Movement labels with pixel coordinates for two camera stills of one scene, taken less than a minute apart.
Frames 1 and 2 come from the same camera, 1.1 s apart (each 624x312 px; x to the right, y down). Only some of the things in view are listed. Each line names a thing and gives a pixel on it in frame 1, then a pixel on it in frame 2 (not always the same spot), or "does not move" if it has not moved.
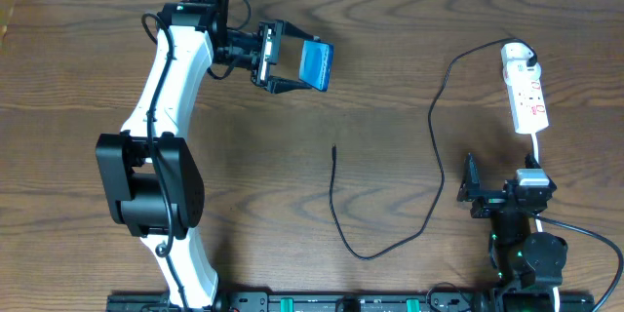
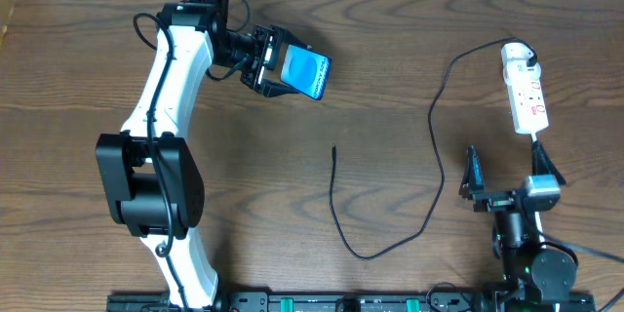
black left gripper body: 268,53 does not move
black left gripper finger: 291,29 → 290,38
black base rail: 360,301 does not move
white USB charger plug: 515,57 does not move
